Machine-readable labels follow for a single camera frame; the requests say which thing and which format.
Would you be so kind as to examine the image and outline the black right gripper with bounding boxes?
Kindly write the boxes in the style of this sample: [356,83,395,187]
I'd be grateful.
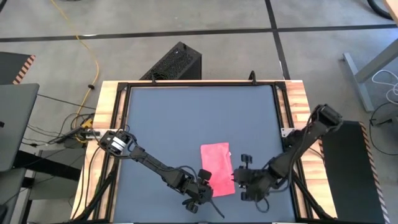
[231,154,269,202]

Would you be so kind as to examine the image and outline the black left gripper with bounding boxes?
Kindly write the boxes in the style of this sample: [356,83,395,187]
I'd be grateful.
[182,169,215,215]

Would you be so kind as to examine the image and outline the pink towel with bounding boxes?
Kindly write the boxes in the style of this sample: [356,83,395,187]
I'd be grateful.
[200,142,236,198]

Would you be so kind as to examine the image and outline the black box striped edge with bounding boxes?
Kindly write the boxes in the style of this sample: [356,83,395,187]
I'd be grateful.
[320,120,390,224]

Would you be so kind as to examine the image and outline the black perforated computer tower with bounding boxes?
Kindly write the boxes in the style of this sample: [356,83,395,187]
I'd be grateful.
[139,40,203,81]

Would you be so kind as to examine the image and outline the grey desk leg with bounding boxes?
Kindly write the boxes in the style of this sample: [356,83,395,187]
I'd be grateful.
[343,37,398,113]

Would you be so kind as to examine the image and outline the grey laptop lid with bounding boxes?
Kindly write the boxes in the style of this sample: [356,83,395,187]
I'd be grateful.
[0,83,40,172]

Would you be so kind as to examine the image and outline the wooden desk corner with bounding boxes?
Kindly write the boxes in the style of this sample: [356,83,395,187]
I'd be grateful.
[382,0,398,24]

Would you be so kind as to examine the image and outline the black mat striped edge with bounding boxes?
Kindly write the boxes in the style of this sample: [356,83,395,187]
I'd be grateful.
[0,51,37,86]

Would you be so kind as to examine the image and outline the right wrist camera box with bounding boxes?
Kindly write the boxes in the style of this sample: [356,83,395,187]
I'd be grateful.
[262,169,281,188]

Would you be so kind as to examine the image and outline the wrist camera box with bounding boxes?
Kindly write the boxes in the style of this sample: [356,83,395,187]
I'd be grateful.
[262,169,281,188]
[164,169,188,191]

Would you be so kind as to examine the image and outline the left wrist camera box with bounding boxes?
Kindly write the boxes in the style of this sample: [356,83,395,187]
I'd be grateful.
[164,169,188,191]

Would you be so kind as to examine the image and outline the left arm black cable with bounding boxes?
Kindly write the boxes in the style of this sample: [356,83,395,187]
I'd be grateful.
[167,164,225,219]

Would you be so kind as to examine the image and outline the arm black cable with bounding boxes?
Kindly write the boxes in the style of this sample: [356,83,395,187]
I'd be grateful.
[254,186,293,214]
[167,164,225,219]

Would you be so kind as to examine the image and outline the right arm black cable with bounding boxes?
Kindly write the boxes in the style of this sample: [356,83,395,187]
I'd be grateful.
[254,186,293,214]

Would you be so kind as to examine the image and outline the small white bracket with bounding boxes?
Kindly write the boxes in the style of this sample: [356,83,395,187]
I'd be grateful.
[280,126,295,138]

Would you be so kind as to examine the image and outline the black cable bundle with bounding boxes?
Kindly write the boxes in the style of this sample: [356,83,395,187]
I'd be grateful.
[71,146,121,222]
[284,174,330,220]

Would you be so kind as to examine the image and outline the black table frame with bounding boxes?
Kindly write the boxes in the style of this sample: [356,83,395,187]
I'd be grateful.
[60,79,343,224]

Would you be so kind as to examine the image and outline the black floor cable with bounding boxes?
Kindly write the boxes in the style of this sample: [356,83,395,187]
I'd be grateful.
[369,101,398,156]

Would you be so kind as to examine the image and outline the yellow cable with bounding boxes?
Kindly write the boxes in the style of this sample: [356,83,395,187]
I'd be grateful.
[49,0,100,128]

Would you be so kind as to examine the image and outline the white cable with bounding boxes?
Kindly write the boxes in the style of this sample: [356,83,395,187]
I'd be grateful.
[371,68,398,105]

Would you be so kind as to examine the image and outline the thick black hose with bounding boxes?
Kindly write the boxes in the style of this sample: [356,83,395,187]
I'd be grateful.
[366,0,395,21]

